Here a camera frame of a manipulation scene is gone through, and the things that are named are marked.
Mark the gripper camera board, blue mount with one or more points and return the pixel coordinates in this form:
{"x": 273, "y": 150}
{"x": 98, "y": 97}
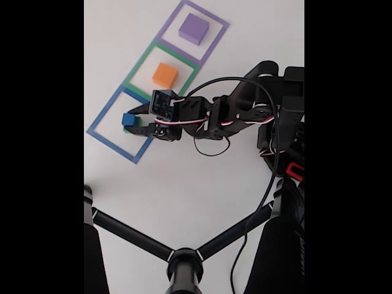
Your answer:
{"x": 163, "y": 104}

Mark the green tape square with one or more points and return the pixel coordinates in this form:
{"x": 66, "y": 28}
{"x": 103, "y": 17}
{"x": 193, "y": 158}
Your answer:
{"x": 137, "y": 64}

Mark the black tripod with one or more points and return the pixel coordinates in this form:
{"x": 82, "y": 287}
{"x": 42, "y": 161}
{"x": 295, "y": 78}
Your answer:
{"x": 183, "y": 269}

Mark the green cube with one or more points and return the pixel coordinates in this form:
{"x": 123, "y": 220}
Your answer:
{"x": 138, "y": 122}

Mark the purple tape square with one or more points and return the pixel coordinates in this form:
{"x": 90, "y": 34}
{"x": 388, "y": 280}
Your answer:
{"x": 220, "y": 33}

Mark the small blue cube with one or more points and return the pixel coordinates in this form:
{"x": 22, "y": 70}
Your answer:
{"x": 128, "y": 119}

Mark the purple cube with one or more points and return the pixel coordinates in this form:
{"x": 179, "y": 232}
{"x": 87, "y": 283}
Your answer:
{"x": 193, "y": 27}

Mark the orange cube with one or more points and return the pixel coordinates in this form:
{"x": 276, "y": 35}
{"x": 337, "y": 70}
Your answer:
{"x": 165, "y": 74}

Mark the blue tape square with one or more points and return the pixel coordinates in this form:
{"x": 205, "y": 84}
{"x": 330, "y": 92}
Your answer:
{"x": 101, "y": 114}

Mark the red clamp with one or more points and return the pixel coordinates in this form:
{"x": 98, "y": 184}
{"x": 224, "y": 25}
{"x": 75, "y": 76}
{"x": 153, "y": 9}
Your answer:
{"x": 294, "y": 171}

